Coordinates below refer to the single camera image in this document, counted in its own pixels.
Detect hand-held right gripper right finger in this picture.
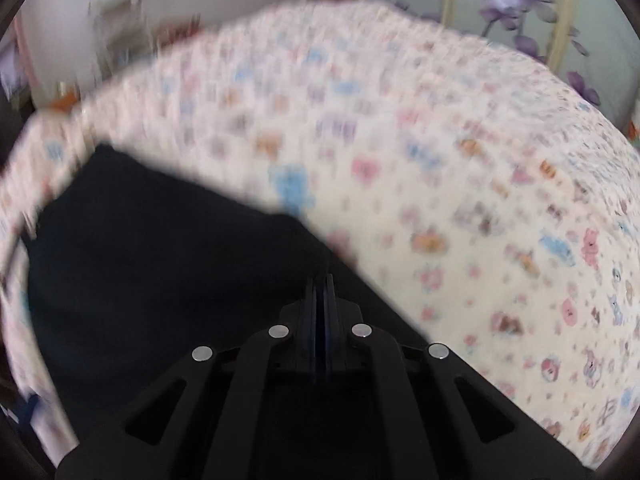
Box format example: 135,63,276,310
321,272,596,480

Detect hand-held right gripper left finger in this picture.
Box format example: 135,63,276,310
54,272,322,480

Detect black pants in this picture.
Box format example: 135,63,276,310
25,142,431,467

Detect printed bear blanket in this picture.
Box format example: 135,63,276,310
0,0,640,472

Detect floral glass sliding wardrobe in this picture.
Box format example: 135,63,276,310
362,0,640,133

